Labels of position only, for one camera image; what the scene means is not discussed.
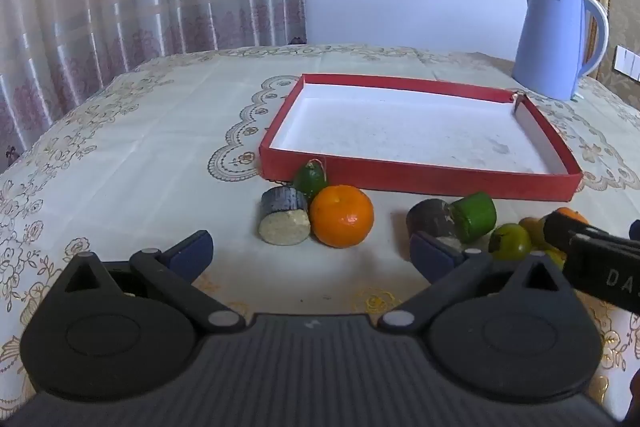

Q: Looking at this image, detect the small orange mandarin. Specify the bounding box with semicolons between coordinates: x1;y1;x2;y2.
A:
556;207;589;225

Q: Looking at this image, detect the yellow-brown longan fruit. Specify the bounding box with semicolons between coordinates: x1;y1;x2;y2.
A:
518;217;548;251

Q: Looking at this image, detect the green tomato fruit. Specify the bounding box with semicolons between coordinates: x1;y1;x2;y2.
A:
488;223;533;261

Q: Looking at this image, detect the green cucumber cut piece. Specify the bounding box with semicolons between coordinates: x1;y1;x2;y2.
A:
450;192;497;243

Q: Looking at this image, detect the large orange mandarin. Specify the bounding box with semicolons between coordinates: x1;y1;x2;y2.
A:
309;184;374;248

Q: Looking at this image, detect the green cucumber end with stem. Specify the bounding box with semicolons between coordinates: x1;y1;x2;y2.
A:
292;158;329;202

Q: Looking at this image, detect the blue electric kettle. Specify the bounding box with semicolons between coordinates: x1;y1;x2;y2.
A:
512;0;610;102

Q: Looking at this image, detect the cream floral tablecloth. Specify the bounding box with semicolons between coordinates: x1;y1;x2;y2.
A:
0;43;640;423

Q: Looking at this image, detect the red shallow cardboard box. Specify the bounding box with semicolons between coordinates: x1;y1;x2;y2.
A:
259;74;582;202

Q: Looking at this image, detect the white wall switch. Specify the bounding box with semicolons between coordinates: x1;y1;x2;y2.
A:
613;46;640;82

